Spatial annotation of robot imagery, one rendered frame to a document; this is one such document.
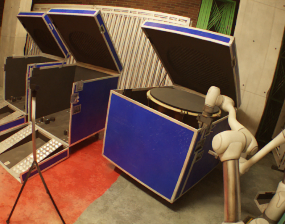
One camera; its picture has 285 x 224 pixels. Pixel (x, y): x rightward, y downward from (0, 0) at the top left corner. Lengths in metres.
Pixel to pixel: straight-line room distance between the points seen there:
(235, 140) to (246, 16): 2.04
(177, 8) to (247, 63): 2.74
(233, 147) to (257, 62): 1.87
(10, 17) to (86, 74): 2.59
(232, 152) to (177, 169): 0.83
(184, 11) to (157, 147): 3.73
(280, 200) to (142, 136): 1.39
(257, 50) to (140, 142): 1.88
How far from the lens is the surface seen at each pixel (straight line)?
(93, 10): 2.57
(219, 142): 1.24
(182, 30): 2.14
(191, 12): 5.15
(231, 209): 1.28
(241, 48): 2.95
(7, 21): 5.37
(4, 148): 2.92
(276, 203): 1.81
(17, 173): 2.52
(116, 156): 2.45
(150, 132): 2.04
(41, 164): 2.49
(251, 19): 3.01
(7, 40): 5.32
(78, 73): 3.69
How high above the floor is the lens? 1.57
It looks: 18 degrees down
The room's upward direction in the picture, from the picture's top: 12 degrees clockwise
